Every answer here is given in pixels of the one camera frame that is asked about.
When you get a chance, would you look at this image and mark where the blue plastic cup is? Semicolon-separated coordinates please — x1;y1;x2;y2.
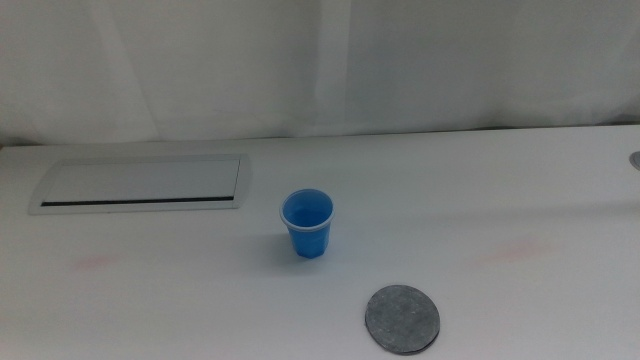
278;188;335;260

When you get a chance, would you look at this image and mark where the round grey cup mat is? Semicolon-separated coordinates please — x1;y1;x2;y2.
364;284;442;356

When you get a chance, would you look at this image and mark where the white backdrop curtain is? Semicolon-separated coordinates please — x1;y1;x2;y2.
0;0;640;147

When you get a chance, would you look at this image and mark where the grey table cable hatch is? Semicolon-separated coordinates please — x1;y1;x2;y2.
27;153;254;217

